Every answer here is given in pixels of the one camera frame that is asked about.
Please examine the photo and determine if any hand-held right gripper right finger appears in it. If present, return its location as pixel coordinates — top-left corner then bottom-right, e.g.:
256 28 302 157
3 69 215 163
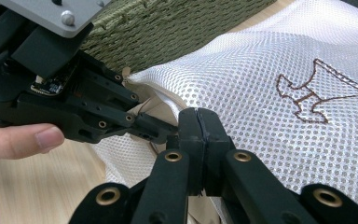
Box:
197 107 320 224

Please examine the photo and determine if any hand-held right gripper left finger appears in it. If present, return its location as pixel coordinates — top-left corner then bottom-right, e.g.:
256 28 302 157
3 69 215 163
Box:
130 106 205 224

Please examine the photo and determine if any white mesh laundry bag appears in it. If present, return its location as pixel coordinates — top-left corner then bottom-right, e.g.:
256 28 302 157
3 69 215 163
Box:
92 0 358 224

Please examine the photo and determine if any green woven basket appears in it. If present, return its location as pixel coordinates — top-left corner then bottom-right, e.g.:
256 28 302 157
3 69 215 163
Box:
80 0 278 75

